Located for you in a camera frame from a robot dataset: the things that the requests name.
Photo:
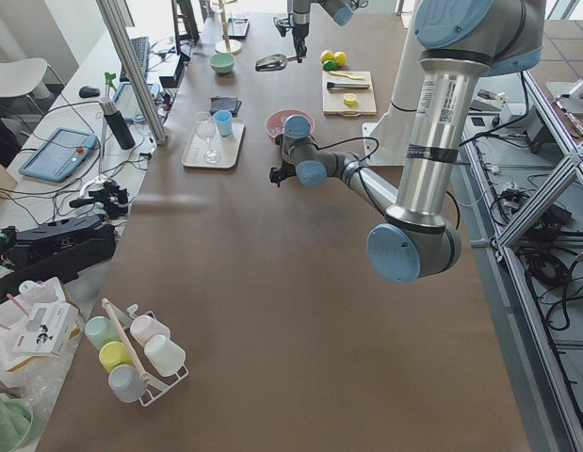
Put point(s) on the pink bowl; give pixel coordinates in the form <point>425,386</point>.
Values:
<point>291,113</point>

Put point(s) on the wooden mug tree stand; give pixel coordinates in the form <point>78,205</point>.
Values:
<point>226,44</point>

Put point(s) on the black keyboard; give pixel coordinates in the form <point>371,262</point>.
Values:
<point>141,48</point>

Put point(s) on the light blue cup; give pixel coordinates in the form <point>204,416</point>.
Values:
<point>224,122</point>

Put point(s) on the black computer mouse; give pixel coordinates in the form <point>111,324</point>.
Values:
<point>88,92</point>

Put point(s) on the yellow plastic knife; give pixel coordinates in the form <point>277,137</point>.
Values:
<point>346,75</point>

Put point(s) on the bamboo cutting board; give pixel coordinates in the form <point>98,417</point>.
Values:
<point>332,100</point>

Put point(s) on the blue teach pendant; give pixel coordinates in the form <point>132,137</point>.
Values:
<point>126,101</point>
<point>60,155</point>

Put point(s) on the cream serving tray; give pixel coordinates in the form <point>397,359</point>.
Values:
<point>228,148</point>

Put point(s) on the pile of clear ice cubes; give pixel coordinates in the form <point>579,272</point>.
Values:
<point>275,123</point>

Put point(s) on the clear wine glass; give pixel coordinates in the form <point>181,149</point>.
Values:
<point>206,129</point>

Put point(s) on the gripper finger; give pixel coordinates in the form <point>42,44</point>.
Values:
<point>302,48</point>
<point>296,44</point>

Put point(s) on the yellow lemon upper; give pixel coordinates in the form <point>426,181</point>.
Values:
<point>327,55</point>

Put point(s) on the stainless steel ice scoop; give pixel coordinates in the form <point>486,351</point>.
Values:
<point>274,63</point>

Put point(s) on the white cup rack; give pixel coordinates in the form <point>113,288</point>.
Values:
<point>156,364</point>

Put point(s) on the yellow lemon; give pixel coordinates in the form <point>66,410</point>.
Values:
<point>340,58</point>
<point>327,55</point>

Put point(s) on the steel muddler black tip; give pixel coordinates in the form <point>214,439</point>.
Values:
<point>330,85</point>

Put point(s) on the green lime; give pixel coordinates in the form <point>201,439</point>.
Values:
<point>329,65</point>

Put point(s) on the half lemon slice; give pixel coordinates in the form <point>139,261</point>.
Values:
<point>350,99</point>

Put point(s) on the yellow lemon lower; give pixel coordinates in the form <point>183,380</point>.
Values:
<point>340,58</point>

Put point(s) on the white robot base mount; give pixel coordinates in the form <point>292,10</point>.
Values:
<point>393,130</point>

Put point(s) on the mint green bowl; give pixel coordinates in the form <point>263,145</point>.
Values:
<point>222,63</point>

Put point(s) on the grey folded cloth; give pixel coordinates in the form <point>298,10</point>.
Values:
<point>231,104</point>

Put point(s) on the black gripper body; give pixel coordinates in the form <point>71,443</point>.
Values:
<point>298,32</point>
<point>284,163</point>

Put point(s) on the black glass tray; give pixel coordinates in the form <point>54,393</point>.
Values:
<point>238,28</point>

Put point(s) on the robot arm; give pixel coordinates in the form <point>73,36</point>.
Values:
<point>462,41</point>
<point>340,11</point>

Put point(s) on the black water bottle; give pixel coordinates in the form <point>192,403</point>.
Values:
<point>117,124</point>

